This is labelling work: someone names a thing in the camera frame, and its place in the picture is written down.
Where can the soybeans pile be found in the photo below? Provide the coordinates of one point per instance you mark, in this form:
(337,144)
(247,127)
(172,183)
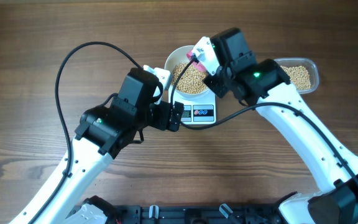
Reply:
(299,76)

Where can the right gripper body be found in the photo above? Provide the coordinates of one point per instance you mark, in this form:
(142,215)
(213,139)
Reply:
(218,83)

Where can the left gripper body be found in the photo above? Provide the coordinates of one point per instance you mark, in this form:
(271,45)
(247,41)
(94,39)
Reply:
(158,116)

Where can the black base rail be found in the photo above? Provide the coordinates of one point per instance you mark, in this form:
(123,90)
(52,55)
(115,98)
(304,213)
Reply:
(247,214)

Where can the soybeans in bowl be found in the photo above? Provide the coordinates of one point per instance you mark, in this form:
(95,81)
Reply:
(191,82)

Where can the pink plastic measuring scoop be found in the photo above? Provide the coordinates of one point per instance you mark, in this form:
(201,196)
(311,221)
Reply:
(194,60)

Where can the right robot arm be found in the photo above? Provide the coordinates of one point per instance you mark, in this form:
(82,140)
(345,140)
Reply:
(267,88)

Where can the clear plastic container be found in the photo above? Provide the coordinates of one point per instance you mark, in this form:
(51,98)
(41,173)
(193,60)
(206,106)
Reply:
(308,64)

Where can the white digital kitchen scale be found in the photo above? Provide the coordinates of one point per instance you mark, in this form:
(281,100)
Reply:
(199,108)

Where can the white bowl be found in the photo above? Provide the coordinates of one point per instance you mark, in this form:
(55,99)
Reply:
(177,61)

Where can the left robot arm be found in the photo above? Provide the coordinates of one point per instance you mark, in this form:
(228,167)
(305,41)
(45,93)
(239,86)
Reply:
(99,138)

